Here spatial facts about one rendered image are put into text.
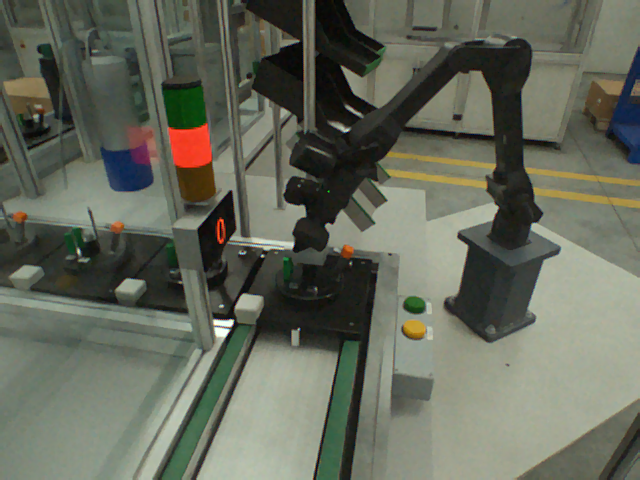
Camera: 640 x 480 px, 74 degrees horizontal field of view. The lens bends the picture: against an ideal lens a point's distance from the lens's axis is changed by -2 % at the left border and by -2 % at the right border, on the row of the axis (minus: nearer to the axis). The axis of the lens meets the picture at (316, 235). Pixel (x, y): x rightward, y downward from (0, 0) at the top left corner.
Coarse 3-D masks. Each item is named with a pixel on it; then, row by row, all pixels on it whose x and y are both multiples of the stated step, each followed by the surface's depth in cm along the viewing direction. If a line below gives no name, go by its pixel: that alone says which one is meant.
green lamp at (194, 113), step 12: (168, 96) 52; (180, 96) 51; (192, 96) 52; (168, 108) 53; (180, 108) 52; (192, 108) 53; (204, 108) 54; (168, 120) 54; (180, 120) 53; (192, 120) 53; (204, 120) 55
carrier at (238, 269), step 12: (228, 252) 100; (252, 252) 100; (228, 264) 96; (240, 264) 96; (252, 264) 96; (216, 276) 90; (228, 276) 92; (240, 276) 92; (216, 288) 89; (228, 288) 89; (240, 288) 89; (216, 300) 86; (228, 300) 86; (216, 312) 83; (228, 312) 83
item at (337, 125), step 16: (272, 64) 91; (288, 64) 103; (256, 80) 95; (272, 80) 93; (288, 80) 92; (320, 80) 102; (272, 96) 95; (288, 96) 94; (304, 96) 92; (320, 96) 104; (336, 96) 103; (304, 112) 94; (320, 112) 93; (336, 112) 105; (352, 112) 104; (320, 128) 95; (336, 128) 93
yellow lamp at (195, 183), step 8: (176, 168) 57; (184, 168) 56; (192, 168) 56; (200, 168) 57; (208, 168) 58; (176, 176) 58; (184, 176) 57; (192, 176) 57; (200, 176) 57; (208, 176) 58; (184, 184) 58; (192, 184) 57; (200, 184) 58; (208, 184) 59; (184, 192) 58; (192, 192) 58; (200, 192) 58; (208, 192) 59; (192, 200) 59; (200, 200) 59
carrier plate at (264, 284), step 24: (264, 264) 96; (336, 264) 96; (360, 264) 96; (264, 288) 89; (360, 288) 89; (264, 312) 83; (288, 312) 83; (312, 312) 83; (336, 312) 83; (360, 312) 83; (336, 336) 80; (360, 336) 79
